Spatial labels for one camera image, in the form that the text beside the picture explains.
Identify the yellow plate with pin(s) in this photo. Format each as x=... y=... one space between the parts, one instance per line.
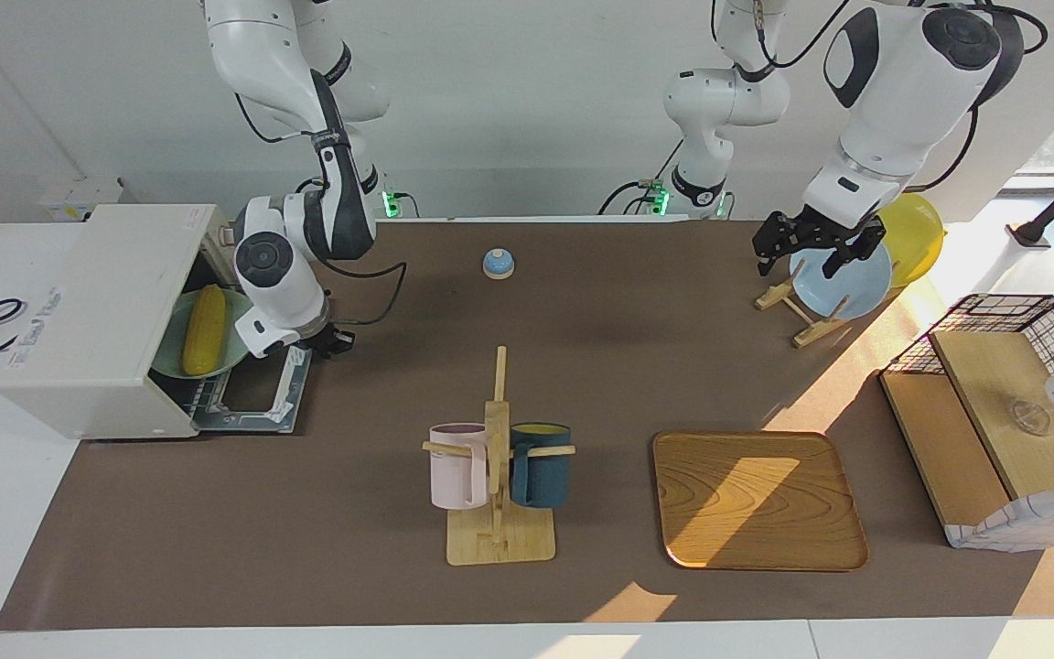
x=919 y=238

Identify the yellow corn cob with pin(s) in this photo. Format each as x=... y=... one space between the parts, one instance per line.
x=204 y=329

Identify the light wooden board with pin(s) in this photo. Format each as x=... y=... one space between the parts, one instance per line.
x=994 y=384

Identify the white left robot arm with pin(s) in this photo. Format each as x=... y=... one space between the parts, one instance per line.
x=902 y=101

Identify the light teal plate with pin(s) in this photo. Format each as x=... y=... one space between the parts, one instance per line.
x=236 y=334

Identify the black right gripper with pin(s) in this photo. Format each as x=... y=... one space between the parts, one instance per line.
x=335 y=341

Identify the small clear glass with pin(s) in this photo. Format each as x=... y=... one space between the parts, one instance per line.
x=1032 y=418

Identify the pink mug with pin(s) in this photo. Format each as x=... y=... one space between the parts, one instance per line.
x=454 y=471

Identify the brown wooden board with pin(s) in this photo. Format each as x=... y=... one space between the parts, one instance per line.
x=939 y=448

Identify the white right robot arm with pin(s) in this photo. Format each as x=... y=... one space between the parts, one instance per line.
x=271 y=265

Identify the glass oven door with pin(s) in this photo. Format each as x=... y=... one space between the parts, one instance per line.
x=294 y=384

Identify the blue service bell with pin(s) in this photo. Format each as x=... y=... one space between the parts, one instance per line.
x=498 y=264

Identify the dark blue mug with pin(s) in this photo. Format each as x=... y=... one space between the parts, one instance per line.
x=545 y=476

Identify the wooden plate rack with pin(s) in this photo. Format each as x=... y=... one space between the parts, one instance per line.
x=815 y=331

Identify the brown table mat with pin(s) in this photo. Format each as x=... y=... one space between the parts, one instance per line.
x=307 y=513

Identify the light blue plate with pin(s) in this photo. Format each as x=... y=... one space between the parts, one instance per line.
x=856 y=288

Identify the white toaster oven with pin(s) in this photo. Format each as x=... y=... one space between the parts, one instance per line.
x=97 y=320

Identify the wooden mug rack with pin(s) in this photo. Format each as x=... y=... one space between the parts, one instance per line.
x=497 y=540

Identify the white grid cloth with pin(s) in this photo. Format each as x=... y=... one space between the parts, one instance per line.
x=1039 y=522

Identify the white socket box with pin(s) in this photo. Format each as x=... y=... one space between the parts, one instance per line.
x=79 y=197

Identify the metal oven rack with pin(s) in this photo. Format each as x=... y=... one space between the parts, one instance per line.
x=202 y=394

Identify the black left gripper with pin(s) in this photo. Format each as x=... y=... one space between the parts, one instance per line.
x=833 y=233

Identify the square wooden tray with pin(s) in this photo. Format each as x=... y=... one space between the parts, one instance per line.
x=756 y=503

